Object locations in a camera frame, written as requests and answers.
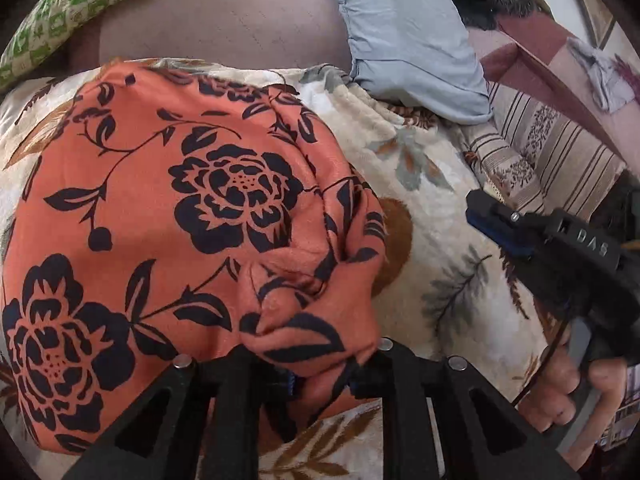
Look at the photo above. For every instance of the orange floral shirt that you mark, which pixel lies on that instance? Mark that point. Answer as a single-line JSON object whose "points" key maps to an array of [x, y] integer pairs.
{"points": [[175, 240]]}

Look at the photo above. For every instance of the white crumpled cloth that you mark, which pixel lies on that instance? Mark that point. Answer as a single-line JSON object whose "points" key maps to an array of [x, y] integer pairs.
{"points": [[600, 75]]}

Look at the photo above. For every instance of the green checkered pillow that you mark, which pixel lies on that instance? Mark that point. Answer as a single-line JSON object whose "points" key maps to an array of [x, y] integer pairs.
{"points": [[65, 15]]}

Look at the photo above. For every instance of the person's right hand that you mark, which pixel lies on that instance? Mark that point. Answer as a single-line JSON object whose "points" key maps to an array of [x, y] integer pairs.
{"points": [[555, 385]]}

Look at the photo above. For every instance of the striped pillow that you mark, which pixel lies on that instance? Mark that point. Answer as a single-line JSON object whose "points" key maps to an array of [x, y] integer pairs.
{"points": [[560, 150]]}

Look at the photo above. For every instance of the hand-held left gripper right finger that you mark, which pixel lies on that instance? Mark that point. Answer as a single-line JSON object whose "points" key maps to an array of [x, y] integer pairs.
{"points": [[395, 385]]}

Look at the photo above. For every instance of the leaf print blanket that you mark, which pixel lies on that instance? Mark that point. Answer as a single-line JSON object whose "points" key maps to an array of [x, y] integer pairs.
{"points": [[440, 240]]}

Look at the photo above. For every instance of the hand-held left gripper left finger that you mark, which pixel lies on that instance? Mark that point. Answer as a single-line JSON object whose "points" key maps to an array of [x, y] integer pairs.
{"points": [[240, 385]]}

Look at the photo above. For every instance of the grey-blue pillow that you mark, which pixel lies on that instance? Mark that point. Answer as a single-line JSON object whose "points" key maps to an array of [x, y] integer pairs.
{"points": [[400, 25]]}

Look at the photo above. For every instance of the mauve bed cushion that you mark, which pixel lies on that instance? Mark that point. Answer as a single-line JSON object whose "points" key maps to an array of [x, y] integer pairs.
{"points": [[225, 15]]}

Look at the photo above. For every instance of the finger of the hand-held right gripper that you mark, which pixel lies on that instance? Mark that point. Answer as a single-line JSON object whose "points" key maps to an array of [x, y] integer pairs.
{"points": [[505, 217], [500, 240]]}

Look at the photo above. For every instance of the pink sheet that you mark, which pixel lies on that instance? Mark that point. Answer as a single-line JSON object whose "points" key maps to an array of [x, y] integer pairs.
{"points": [[540, 45]]}

